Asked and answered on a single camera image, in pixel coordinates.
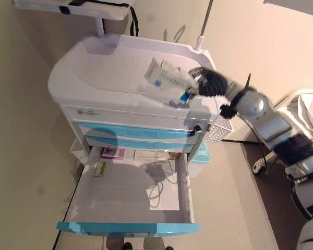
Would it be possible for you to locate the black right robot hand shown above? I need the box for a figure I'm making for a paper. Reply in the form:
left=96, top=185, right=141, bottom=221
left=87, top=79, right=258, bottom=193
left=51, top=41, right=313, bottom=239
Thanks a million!
left=186, top=66, right=229, bottom=97

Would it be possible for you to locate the white blue medicine box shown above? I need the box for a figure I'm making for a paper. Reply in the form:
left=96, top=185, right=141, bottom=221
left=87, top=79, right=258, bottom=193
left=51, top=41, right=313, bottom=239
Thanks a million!
left=139, top=58, right=199, bottom=104

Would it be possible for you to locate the blue white cart drawer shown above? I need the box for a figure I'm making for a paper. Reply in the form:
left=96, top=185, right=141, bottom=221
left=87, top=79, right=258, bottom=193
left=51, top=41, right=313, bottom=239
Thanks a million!
left=77, top=121, right=207, bottom=143
left=85, top=135, right=196, bottom=153
left=56, top=145, right=201, bottom=238

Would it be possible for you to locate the long white medicine box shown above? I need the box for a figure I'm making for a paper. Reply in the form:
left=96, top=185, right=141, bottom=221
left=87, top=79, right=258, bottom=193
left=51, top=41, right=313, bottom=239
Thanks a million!
left=133, top=150, right=170, bottom=161

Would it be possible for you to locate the white purple medicine box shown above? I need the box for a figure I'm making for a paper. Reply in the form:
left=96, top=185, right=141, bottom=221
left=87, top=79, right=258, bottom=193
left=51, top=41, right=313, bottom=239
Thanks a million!
left=101, top=147, right=126, bottom=160

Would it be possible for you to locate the white green medicine box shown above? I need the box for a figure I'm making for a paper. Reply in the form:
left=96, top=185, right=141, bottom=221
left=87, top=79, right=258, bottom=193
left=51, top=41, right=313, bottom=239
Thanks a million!
left=92, top=161, right=106, bottom=178

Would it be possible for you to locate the white perforated side basket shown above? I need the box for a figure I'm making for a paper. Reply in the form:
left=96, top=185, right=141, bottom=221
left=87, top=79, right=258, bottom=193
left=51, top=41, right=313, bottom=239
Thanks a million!
left=203, top=114, right=233, bottom=143

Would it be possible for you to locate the metal IV pole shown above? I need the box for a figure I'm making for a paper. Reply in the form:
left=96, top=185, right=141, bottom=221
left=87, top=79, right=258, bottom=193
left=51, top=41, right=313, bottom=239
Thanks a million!
left=194, top=0, right=214, bottom=52

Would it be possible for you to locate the white bin blue lid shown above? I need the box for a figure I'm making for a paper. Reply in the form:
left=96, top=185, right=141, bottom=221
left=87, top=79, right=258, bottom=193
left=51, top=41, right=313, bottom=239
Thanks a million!
left=189, top=142, right=212, bottom=179

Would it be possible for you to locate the bed caster wheel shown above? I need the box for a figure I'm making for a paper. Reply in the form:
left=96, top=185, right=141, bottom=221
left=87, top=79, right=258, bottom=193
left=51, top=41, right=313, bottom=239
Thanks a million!
left=252, top=159, right=268, bottom=174

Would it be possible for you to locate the white folded duvet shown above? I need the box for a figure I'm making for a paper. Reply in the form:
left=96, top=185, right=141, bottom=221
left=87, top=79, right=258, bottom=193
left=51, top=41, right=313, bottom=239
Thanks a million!
left=297, top=93, right=313, bottom=136

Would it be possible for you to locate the white medical cart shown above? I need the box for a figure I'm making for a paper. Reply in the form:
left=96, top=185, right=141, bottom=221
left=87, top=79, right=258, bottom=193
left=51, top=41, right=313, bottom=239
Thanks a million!
left=47, top=33, right=237, bottom=188

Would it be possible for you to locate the white side shelf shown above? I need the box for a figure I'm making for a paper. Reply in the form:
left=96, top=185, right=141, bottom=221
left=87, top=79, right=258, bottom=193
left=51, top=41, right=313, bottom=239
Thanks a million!
left=11, top=0, right=136, bottom=37

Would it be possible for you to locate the black baseboard strip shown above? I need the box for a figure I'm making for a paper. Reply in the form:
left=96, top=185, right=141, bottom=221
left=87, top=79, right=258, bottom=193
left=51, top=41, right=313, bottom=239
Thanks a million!
left=52, top=229, right=62, bottom=250

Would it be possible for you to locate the white hospital bed frame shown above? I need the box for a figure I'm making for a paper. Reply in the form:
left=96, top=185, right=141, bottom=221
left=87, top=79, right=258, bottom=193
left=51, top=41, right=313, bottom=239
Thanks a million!
left=251, top=88, right=313, bottom=175

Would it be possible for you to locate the black webbing strap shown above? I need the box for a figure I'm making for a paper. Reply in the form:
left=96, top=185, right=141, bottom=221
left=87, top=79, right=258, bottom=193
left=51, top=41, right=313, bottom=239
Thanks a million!
left=69, top=0, right=139, bottom=37

